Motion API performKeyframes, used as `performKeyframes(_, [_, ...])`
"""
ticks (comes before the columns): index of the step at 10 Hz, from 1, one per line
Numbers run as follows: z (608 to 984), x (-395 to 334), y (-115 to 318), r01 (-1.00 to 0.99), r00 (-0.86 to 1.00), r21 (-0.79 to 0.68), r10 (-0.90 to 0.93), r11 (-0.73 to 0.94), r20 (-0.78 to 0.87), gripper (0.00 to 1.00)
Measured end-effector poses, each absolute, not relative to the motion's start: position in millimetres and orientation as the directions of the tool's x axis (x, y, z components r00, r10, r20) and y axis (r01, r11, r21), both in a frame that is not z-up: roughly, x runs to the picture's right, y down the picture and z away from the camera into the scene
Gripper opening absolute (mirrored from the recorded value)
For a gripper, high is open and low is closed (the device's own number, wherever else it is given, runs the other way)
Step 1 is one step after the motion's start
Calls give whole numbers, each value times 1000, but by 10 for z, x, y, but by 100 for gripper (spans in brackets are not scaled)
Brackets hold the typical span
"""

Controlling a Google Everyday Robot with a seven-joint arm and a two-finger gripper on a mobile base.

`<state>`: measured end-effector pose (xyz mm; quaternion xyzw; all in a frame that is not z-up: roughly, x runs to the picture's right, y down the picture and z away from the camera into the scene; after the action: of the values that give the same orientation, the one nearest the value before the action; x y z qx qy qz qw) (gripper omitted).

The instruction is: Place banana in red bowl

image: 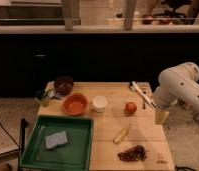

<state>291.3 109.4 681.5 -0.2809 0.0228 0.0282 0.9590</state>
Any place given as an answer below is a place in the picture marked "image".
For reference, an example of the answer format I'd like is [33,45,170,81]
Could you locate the blue grey sponge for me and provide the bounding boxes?
[45,131,68,149]

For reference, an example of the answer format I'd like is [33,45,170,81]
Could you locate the orange fruit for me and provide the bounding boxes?
[125,102,137,114]

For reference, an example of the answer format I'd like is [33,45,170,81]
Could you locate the orange red bowl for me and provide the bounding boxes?
[62,93,88,116]

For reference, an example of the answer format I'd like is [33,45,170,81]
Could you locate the white cup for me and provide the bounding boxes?
[92,96,108,112]

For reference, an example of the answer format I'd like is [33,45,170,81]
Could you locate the black office chair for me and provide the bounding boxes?
[154,0,191,18]

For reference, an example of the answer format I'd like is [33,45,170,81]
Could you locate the green plastic tray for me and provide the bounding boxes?
[20,115,94,171]

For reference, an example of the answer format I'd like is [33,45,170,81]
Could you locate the yellow banana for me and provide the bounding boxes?
[113,125,131,144]

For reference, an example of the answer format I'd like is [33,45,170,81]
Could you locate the bunch of dark grapes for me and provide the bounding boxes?
[118,145,146,162]

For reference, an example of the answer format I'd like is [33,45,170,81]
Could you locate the white handled knife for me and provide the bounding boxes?
[130,81,156,110]

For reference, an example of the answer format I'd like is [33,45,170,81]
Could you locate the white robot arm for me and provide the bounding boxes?
[153,62,199,122]

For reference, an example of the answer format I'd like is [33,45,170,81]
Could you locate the dark brown bowl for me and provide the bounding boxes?
[54,76,74,95]

